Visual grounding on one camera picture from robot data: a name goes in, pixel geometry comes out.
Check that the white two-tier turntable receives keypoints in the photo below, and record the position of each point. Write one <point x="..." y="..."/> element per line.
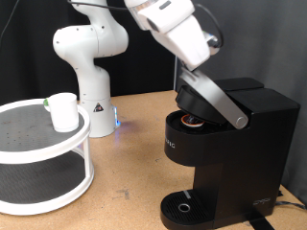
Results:
<point x="48" y="150"/>

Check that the white coffee pod orange rim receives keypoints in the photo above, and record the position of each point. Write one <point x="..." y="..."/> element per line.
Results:
<point x="192" y="120"/>

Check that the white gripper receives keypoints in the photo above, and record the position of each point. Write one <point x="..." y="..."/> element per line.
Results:
<point x="187" y="44"/>

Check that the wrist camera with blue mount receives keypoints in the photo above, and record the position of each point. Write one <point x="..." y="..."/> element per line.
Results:
<point x="212" y="40"/>

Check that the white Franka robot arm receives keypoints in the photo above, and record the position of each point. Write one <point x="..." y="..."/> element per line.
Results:
<point x="92" y="96"/>

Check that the black Keurig coffee machine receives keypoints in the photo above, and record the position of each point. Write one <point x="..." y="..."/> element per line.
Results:
<point x="255" y="159"/>

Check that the black backdrop curtain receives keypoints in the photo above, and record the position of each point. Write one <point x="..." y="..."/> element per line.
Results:
<point x="32" y="64"/>

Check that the black tape strip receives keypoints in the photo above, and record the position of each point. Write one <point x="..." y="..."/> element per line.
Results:
<point x="260" y="223"/>

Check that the grey fabric partition panel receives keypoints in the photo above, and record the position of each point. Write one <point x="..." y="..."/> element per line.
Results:
<point x="255" y="32"/>

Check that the white mug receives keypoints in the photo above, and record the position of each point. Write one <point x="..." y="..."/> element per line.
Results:
<point x="64" y="111"/>

